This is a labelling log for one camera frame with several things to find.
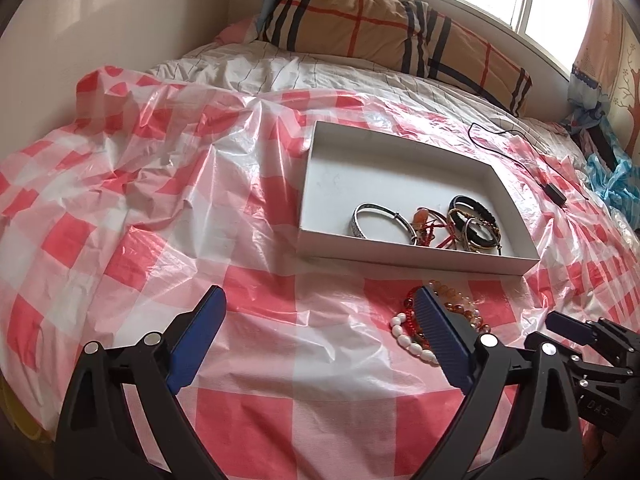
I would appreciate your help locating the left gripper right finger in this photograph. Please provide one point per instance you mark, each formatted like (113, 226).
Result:
(541, 439)

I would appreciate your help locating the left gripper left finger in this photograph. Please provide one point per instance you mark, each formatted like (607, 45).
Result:
(96, 438)

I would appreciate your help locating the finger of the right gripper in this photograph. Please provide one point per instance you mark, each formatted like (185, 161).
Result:
(569, 328)

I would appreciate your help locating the yellow bowl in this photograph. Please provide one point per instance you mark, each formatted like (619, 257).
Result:
(19, 418)

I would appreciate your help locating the blue checkered cloth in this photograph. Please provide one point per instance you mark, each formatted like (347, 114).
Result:
(618, 188)

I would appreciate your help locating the red white checkered plastic sheet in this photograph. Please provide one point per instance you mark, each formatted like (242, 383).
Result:
(117, 222)

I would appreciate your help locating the white shallow cardboard box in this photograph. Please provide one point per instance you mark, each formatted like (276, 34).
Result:
(356, 179)

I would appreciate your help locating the right pink curtain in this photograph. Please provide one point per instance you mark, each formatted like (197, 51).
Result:
(594, 71)

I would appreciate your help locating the plaid tan pillow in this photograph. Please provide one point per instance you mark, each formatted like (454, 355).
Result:
(407, 36)

